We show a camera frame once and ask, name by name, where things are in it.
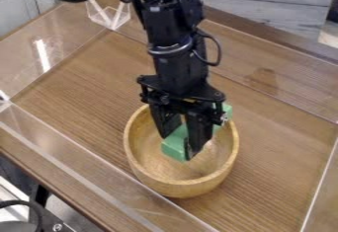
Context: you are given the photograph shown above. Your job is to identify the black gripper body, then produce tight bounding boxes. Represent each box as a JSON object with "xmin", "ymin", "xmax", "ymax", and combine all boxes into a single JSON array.
[{"xmin": 138, "ymin": 41, "xmax": 226, "ymax": 123}]

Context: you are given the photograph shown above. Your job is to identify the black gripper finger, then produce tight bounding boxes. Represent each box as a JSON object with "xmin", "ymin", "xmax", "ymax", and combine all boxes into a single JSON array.
[
  {"xmin": 150, "ymin": 104, "xmax": 182, "ymax": 138},
  {"xmin": 184, "ymin": 112, "xmax": 214, "ymax": 161}
]

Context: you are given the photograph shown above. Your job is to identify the green rectangular block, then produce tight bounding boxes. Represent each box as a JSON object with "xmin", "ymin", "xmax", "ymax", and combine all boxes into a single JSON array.
[{"xmin": 162, "ymin": 103, "xmax": 234, "ymax": 162}]

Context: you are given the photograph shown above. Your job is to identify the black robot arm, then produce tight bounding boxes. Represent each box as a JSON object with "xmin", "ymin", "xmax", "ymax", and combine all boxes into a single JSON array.
[{"xmin": 61, "ymin": 0, "xmax": 228, "ymax": 161}]

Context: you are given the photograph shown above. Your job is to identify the brown wooden bowl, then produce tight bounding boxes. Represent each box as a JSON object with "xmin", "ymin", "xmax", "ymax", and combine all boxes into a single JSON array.
[{"xmin": 123, "ymin": 106, "xmax": 241, "ymax": 198}]

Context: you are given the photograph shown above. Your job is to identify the clear acrylic enclosure walls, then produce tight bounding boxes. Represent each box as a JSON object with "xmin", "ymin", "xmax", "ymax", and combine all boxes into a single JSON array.
[{"xmin": 0, "ymin": 4, "xmax": 338, "ymax": 232}]

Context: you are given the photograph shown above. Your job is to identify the clear acrylic corner bracket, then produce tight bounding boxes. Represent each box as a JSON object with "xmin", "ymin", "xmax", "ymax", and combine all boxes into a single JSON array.
[{"xmin": 86, "ymin": 0, "xmax": 131, "ymax": 31}]

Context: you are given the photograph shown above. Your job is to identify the black table leg frame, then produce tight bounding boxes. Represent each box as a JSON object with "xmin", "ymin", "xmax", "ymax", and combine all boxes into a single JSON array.
[{"xmin": 30, "ymin": 185, "xmax": 77, "ymax": 232}]

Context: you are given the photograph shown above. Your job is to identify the black cable under table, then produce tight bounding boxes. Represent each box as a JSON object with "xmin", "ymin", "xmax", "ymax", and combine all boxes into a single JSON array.
[{"xmin": 0, "ymin": 199, "xmax": 47, "ymax": 232}]

